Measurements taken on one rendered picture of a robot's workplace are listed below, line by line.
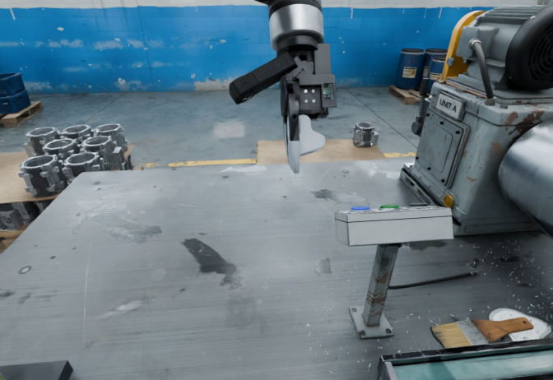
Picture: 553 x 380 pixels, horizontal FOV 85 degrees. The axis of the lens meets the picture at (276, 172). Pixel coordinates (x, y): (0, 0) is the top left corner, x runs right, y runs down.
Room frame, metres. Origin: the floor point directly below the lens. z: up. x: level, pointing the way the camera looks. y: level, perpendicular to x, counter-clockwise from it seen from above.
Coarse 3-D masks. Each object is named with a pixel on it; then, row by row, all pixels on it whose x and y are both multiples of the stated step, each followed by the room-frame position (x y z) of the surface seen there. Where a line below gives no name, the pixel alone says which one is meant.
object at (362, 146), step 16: (368, 128) 2.71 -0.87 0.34; (272, 144) 2.78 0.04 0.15; (336, 144) 2.78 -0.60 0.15; (352, 144) 2.78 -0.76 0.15; (368, 144) 2.70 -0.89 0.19; (256, 160) 2.44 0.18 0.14; (272, 160) 2.42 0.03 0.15; (304, 160) 2.42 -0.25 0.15; (320, 160) 2.42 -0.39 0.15; (336, 160) 2.42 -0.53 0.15; (352, 160) 2.42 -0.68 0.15
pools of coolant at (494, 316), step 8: (496, 312) 0.41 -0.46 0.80; (504, 312) 0.41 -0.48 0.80; (512, 312) 0.41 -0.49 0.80; (496, 320) 0.39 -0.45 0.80; (528, 320) 0.39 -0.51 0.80; (536, 320) 0.39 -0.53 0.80; (536, 328) 0.37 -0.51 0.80; (544, 328) 0.37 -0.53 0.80; (512, 336) 0.36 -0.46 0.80; (520, 336) 0.36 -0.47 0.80; (528, 336) 0.36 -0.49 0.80; (536, 336) 0.36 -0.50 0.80
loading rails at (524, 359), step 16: (416, 352) 0.25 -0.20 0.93; (432, 352) 0.25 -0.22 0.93; (448, 352) 0.25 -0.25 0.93; (464, 352) 0.25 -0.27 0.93; (480, 352) 0.25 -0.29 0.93; (496, 352) 0.26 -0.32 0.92; (512, 352) 0.26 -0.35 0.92; (528, 352) 0.26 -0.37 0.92; (544, 352) 0.26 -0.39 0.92; (384, 368) 0.23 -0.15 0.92; (400, 368) 0.24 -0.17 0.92; (416, 368) 0.24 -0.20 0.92; (432, 368) 0.24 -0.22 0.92; (448, 368) 0.24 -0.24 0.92; (464, 368) 0.24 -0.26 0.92; (480, 368) 0.24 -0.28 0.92; (496, 368) 0.24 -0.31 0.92; (512, 368) 0.24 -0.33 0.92; (528, 368) 0.24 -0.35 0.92; (544, 368) 0.24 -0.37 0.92
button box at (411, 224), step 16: (384, 208) 0.40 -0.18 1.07; (400, 208) 0.40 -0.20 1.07; (416, 208) 0.39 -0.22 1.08; (432, 208) 0.39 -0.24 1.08; (448, 208) 0.39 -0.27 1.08; (336, 224) 0.41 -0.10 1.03; (352, 224) 0.36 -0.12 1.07; (368, 224) 0.37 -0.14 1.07; (384, 224) 0.37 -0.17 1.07; (400, 224) 0.37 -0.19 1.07; (416, 224) 0.37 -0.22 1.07; (432, 224) 0.37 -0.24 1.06; (448, 224) 0.37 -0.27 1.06; (352, 240) 0.35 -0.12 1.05; (368, 240) 0.35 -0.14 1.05; (384, 240) 0.35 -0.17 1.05; (400, 240) 0.36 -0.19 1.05; (416, 240) 0.36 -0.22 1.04; (432, 240) 0.36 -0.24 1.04
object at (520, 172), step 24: (552, 120) 0.62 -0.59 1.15; (528, 144) 0.59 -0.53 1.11; (552, 144) 0.55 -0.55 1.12; (504, 168) 0.61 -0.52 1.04; (528, 168) 0.55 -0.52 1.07; (552, 168) 0.51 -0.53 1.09; (504, 192) 0.58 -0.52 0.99; (528, 192) 0.52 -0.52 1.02; (552, 192) 0.48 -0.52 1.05; (528, 216) 0.52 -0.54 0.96; (552, 216) 0.46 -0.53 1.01
